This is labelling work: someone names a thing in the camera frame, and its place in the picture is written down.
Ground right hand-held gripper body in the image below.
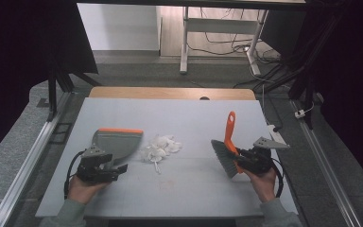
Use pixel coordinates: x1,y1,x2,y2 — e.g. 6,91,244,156
236,135,291,176

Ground person's left hand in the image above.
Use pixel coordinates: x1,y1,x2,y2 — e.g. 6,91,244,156
67,174,111,205

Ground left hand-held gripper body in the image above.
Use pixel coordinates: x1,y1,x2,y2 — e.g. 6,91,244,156
75,145,121,184

